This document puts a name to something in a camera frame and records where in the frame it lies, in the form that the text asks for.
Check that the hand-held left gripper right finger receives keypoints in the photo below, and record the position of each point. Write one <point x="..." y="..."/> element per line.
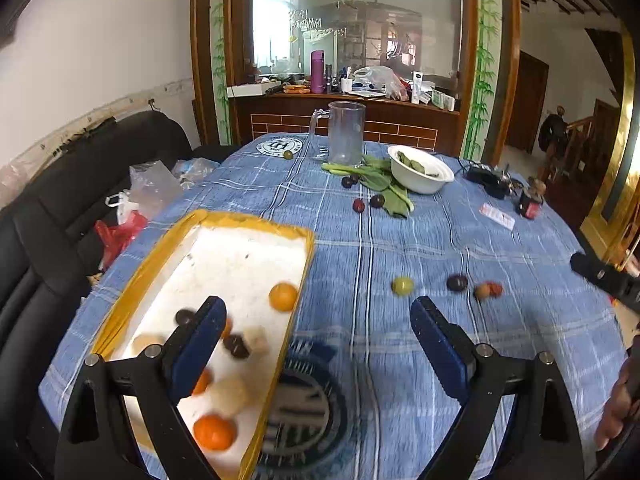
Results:
<point x="440" y="350"/>

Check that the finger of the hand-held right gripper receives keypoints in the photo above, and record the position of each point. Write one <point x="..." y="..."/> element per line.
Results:
<point x="600" y="275"/>

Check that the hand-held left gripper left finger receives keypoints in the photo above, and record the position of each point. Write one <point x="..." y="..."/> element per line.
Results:
<point x="202" y="350"/>

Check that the orange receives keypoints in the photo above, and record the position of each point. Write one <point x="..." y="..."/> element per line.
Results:
<point x="214" y="432"/>
<point x="227" y="327"/>
<point x="204" y="381"/>
<point x="283" y="296"/>

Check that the dark passion fruit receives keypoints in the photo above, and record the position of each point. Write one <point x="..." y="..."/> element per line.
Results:
<point x="236" y="346"/>

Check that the red-orange fruit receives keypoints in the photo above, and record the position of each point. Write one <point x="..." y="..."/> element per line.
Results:
<point x="481" y="291"/>

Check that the yellow foam box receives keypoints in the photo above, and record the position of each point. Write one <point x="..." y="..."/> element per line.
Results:
<point x="235" y="260"/>

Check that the person's right hand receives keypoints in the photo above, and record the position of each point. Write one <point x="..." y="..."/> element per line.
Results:
<point x="615" y="410"/>

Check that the white red card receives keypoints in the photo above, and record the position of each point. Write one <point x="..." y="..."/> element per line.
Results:
<point x="496" y="216"/>

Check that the wooden stair railing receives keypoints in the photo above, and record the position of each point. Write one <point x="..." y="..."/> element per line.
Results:
<point x="575" y="145"/>

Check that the red plastic bag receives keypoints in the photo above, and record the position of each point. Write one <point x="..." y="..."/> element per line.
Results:
<point x="117" y="240"/>

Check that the black electronic device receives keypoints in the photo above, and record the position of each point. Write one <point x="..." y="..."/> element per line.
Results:
<point x="487" y="180"/>

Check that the small dark plum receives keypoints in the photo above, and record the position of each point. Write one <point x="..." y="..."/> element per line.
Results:
<point x="376" y="201"/>
<point x="346" y="181"/>

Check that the white plastic bag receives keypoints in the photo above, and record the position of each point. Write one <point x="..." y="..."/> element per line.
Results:
<point x="120" y="207"/>

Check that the small red date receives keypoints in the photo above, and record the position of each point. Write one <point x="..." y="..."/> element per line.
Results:
<point x="357" y="205"/>

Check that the white bowl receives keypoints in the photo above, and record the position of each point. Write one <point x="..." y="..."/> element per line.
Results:
<point x="425" y="182"/>

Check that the blue clear plastic bag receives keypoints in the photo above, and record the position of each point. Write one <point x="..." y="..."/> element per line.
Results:
<point x="197" y="170"/>

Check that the green leafy vegetable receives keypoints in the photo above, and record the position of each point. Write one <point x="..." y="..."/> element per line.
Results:
<point x="380" y="180"/>

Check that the green leaves in bowl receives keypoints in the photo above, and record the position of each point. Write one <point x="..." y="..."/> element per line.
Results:
<point x="415" y="164"/>

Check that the brown wooden door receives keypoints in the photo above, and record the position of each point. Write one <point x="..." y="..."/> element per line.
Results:
<point x="527" y="100"/>

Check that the black sofa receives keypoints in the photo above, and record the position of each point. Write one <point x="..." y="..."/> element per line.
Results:
<point x="40" y="240"/>

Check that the clear glass pitcher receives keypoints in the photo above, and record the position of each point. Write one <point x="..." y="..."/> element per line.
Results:
<point x="345" y="135"/>

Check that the wooden counter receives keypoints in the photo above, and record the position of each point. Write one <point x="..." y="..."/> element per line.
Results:
<point x="300" y="115"/>

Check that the white tube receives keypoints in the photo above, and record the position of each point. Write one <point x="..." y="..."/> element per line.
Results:
<point x="417" y="87"/>

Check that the white flat box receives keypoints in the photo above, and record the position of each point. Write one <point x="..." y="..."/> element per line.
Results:
<point x="247" y="90"/>

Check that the clear plastic bag with goods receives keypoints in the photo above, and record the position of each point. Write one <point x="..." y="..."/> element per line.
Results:
<point x="380" y="80"/>

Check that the purple thermos bottle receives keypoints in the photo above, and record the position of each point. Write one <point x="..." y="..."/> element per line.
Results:
<point x="317" y="72"/>

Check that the gold frame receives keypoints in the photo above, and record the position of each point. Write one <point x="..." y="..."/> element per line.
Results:
<point x="612" y="200"/>

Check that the bamboo wall decoration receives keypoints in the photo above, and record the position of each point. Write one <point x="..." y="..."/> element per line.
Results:
<point x="482" y="60"/>
<point x="219" y="60"/>

